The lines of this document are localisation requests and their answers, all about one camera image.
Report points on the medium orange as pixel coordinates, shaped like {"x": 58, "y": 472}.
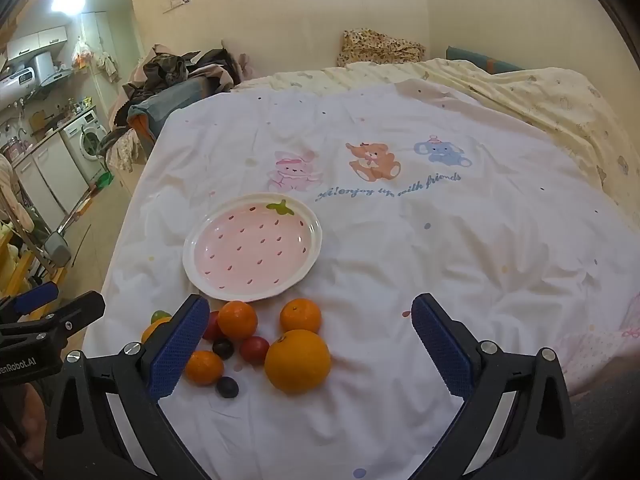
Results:
{"x": 150, "y": 332}

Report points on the green dustpan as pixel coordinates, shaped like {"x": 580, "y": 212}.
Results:
{"x": 104, "y": 181}

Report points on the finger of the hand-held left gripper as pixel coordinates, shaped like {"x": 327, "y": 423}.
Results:
{"x": 35, "y": 297}
{"x": 80, "y": 312}

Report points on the large orange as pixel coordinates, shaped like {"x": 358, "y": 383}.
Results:
{"x": 297, "y": 360}

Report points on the floral hanging cloth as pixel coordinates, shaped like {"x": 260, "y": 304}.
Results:
{"x": 125, "y": 152}

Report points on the pink patterned cloth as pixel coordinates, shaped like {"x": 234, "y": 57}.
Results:
{"x": 605, "y": 345}

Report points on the leopard-print cloth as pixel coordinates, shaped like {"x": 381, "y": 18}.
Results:
{"x": 380, "y": 47}

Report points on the dark purple plum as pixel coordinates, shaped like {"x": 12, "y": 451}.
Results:
{"x": 223, "y": 348}
{"x": 227, "y": 387}

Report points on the yellow wooden rack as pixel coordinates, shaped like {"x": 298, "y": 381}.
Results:
{"x": 20, "y": 270}

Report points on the white washing machine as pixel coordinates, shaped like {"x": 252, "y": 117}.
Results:
{"x": 87, "y": 142}

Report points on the white water heater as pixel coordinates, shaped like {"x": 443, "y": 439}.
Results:
{"x": 25, "y": 77}

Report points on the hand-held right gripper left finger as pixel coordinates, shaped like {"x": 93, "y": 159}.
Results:
{"x": 180, "y": 347}

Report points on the striped cloth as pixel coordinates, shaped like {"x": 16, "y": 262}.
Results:
{"x": 10, "y": 190}

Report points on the small green fruit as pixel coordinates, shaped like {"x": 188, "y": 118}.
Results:
{"x": 159, "y": 315}

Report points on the blue-grey folded quilt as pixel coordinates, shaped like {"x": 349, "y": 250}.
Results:
{"x": 165, "y": 102}

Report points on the pile of dark clothes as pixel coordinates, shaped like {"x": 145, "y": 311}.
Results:
{"x": 170, "y": 70}

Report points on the pink strawberry-print plate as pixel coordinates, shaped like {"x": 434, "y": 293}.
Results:
{"x": 250, "y": 250}

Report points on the teal pillow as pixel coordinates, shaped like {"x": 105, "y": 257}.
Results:
{"x": 480, "y": 59}

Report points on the red plum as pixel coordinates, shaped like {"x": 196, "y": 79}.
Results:
{"x": 212, "y": 329}

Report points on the white base cabinet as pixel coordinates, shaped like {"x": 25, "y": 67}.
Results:
{"x": 50, "y": 175}

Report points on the pale yellow bedsheet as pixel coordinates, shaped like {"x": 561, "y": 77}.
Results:
{"x": 550, "y": 95}

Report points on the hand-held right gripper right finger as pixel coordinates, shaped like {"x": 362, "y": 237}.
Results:
{"x": 442, "y": 347}

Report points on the hanging plastic bag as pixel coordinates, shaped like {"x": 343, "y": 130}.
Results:
{"x": 82, "y": 55}

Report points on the white printed blanket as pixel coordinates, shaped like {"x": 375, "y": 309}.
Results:
{"x": 425, "y": 260}

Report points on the red cherry tomato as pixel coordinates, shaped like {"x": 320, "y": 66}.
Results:
{"x": 254, "y": 350}

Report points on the white wall cabinets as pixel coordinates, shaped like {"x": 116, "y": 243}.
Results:
{"x": 37, "y": 42}

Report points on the small tangerine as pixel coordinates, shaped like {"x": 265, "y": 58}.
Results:
{"x": 204, "y": 367}
{"x": 237, "y": 319}
{"x": 300, "y": 316}

